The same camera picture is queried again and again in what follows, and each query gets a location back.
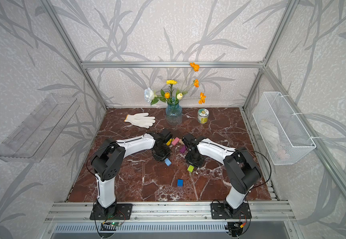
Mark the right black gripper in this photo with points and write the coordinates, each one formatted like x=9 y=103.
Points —
x=198 y=164

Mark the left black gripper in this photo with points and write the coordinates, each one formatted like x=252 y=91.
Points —
x=159 y=159

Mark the yellow rectangular block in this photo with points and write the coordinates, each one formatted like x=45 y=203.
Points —
x=169 y=142

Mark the light blue slanted block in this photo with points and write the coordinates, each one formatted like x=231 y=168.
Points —
x=167 y=162

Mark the purple block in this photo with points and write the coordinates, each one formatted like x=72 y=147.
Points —
x=183 y=149

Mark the lime green block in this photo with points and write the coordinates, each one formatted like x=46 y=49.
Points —
x=190 y=168

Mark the pink rectangular block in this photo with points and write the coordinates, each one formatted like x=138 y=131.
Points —
x=175 y=141

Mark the dark blue cube block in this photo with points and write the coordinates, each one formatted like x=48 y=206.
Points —
x=179 y=182

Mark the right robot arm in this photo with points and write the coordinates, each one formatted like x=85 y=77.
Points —
x=241 y=168

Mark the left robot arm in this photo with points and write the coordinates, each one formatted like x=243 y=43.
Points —
x=108 y=160

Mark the white knit glove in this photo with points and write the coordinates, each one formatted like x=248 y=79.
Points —
x=141 y=120

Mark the blue glass vase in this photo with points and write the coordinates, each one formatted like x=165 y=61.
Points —
x=174 y=114

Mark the small green tin can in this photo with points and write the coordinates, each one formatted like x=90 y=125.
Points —
x=203 y=115

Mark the artificial flower bouquet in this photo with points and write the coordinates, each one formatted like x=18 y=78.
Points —
x=172 y=93

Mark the white cloth in basket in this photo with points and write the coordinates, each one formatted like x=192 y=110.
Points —
x=271 y=135

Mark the right controller board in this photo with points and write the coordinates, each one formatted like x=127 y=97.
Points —
x=235 y=229

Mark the controller board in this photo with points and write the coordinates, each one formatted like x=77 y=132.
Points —
x=110 y=226
x=235 y=229

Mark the left controller board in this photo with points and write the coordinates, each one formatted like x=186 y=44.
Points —
x=110 y=226

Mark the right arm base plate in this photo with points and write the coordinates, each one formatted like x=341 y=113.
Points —
x=225 y=211

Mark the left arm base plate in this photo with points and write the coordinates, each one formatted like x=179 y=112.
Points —
x=114 y=212

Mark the white wire mesh basket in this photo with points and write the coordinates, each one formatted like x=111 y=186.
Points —
x=297 y=142

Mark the aluminium cage frame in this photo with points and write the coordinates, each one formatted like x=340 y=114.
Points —
x=330 y=164

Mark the aluminium front rail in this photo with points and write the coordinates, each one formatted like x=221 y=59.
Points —
x=171 y=212

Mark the clear acrylic wall shelf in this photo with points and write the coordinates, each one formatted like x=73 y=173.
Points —
x=34 y=137

